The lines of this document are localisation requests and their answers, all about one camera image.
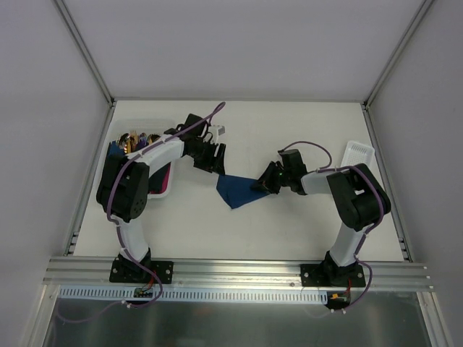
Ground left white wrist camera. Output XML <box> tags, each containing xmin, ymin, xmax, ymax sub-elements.
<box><xmin>208</xmin><ymin>125</ymin><xmax>226</xmax><ymax>142</ymax></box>

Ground rolled napkin bundles with cutlery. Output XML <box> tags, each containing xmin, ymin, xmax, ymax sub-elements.
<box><xmin>106</xmin><ymin>130</ymin><xmax>171</xmax><ymax>197</ymax></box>

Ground white slotted cable duct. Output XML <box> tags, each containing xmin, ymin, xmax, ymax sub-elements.
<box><xmin>58</xmin><ymin>286</ymin><xmax>328</xmax><ymax>305</ymax></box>

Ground purple cable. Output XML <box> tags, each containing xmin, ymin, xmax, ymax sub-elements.
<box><xmin>277</xmin><ymin>140</ymin><xmax>386</xmax><ymax>314</ymax></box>
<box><xmin>107</xmin><ymin>101</ymin><xmax>226</xmax><ymax>309</ymax></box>

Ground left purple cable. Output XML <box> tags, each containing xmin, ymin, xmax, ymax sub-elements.
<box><xmin>107</xmin><ymin>101</ymin><xmax>226</xmax><ymax>309</ymax></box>

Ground blue paper napkin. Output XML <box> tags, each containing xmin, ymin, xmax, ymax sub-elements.
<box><xmin>216</xmin><ymin>175</ymin><xmax>269</xmax><ymax>210</ymax></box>

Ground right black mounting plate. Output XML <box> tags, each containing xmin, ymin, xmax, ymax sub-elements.
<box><xmin>300</xmin><ymin>263</ymin><xmax>366</xmax><ymax>288</ymax></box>

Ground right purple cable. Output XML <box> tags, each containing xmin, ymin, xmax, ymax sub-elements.
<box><xmin>277</xmin><ymin>140</ymin><xmax>386</xmax><ymax>314</ymax></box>

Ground white plastic bin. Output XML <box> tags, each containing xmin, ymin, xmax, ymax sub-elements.
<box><xmin>98</xmin><ymin>119</ymin><xmax>175</xmax><ymax>199</ymax></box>

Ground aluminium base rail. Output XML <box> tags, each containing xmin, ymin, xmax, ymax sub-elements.
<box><xmin>43</xmin><ymin>257</ymin><xmax>435</xmax><ymax>292</ymax></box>

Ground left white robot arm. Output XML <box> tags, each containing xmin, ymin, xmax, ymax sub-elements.
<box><xmin>96</xmin><ymin>113</ymin><xmax>226</xmax><ymax>283</ymax></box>

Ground black mounting plate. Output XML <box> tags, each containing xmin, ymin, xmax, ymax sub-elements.
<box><xmin>300</xmin><ymin>263</ymin><xmax>366</xmax><ymax>288</ymax></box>
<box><xmin>109</xmin><ymin>257</ymin><xmax>174</xmax><ymax>284</ymax></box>

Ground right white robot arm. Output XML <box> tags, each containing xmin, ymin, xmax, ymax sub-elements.
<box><xmin>251</xmin><ymin>149</ymin><xmax>391</xmax><ymax>287</ymax></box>

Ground white perforated utensil tray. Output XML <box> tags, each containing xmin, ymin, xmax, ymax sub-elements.
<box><xmin>341</xmin><ymin>140</ymin><xmax>375</xmax><ymax>168</ymax></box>

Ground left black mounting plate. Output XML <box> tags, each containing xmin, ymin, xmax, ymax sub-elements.
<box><xmin>109</xmin><ymin>257</ymin><xmax>174</xmax><ymax>284</ymax></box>

